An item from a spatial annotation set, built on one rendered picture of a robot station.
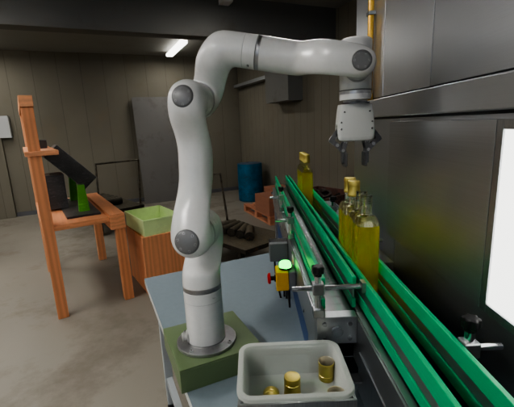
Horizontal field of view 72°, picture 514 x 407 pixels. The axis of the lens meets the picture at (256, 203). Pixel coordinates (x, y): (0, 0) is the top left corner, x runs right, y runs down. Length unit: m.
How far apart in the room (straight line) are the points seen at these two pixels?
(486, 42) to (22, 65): 7.69
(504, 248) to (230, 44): 0.77
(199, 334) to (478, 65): 0.98
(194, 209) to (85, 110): 6.96
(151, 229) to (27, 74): 5.20
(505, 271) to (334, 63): 0.56
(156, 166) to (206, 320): 6.70
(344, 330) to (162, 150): 7.09
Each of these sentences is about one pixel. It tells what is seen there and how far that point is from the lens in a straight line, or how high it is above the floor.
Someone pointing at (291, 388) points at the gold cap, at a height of 0.97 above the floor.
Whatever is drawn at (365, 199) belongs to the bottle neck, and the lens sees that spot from 0.93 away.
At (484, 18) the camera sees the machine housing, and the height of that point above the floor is 1.67.
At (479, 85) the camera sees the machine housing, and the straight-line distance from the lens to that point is 0.79.
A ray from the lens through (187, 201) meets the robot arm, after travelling 1.03.
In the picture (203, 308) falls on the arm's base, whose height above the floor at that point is 0.97.
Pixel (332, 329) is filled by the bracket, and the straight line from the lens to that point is 0.90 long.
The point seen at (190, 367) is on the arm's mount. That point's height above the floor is 0.83.
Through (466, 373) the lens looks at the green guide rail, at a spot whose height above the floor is 1.11.
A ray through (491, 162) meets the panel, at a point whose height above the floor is 1.42.
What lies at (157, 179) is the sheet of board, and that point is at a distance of 7.72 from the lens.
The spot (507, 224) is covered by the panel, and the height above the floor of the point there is 1.32.
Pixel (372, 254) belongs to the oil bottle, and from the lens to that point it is 0.96.
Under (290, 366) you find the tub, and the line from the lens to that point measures 0.90.
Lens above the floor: 1.50
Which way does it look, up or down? 12 degrees down
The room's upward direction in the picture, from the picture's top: 3 degrees counter-clockwise
